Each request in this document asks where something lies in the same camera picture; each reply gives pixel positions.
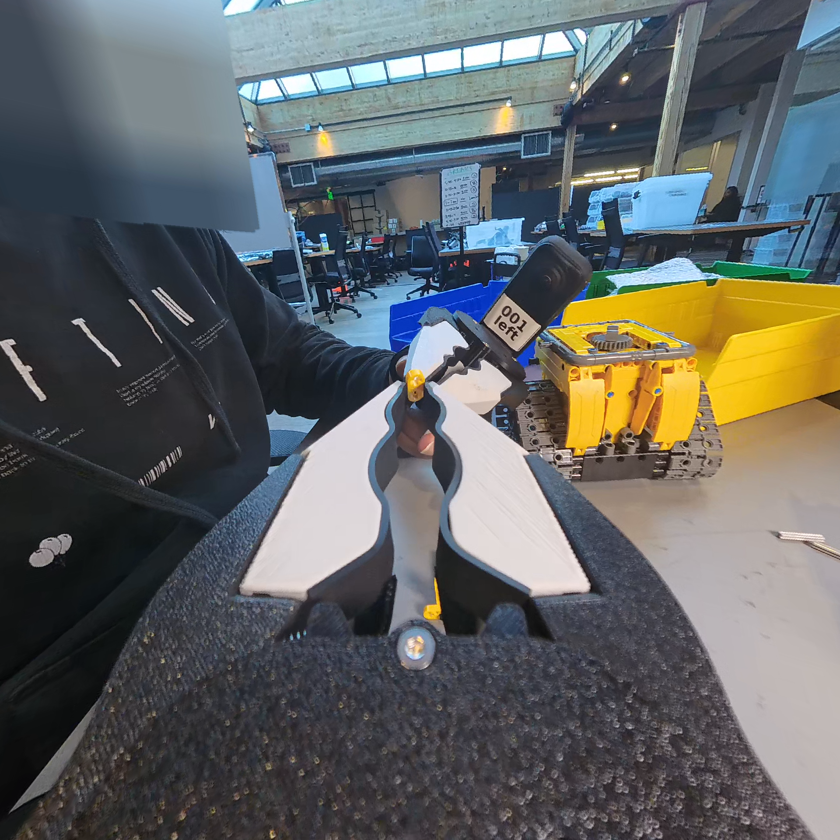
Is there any green plastic storage bin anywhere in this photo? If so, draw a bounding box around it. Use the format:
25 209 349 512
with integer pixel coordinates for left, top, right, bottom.
585 260 815 301

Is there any yellow building-block toy vehicle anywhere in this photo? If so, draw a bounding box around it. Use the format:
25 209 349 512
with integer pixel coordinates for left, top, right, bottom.
535 319 703 462

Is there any grey desk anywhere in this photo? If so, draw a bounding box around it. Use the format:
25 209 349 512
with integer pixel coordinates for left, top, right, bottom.
266 392 840 840

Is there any wooden post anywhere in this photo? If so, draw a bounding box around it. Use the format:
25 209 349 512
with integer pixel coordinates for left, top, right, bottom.
651 0 708 178

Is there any blue plastic storage bin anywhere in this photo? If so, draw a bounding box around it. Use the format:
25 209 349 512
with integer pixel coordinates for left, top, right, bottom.
388 280 589 366

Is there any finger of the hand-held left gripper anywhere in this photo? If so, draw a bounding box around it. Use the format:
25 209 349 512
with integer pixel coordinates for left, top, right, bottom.
430 364 514 417
402 320 471 383

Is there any clear bubble wrap bag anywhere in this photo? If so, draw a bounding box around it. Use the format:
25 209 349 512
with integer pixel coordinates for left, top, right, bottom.
605 257 718 291

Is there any white schedule board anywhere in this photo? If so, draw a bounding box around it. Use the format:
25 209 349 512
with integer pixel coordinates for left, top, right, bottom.
439 162 483 231

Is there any white plastic crate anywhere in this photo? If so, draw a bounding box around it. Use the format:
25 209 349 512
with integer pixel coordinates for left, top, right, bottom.
629 172 714 228

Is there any pile of small building pieces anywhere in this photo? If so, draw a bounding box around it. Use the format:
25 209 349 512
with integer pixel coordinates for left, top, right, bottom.
776 529 840 561

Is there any yellow plastic storage bin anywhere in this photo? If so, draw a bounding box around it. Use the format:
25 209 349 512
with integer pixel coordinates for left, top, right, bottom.
560 276 840 427

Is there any person's left hand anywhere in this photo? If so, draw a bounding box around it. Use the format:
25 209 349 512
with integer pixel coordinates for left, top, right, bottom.
395 408 438 459

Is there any white partition board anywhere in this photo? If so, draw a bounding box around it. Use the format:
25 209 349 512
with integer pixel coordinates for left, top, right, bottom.
222 153 294 255

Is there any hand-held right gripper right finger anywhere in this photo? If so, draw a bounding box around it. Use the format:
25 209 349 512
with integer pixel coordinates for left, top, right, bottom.
423 382 593 639

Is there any grey toy track belt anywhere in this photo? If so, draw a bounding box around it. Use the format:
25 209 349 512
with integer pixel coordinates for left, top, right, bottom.
515 379 584 483
664 379 725 480

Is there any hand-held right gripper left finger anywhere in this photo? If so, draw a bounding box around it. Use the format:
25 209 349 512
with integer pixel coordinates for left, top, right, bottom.
239 382 408 641

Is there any long wooden table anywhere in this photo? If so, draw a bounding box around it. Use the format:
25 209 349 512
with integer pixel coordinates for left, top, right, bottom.
587 218 812 265

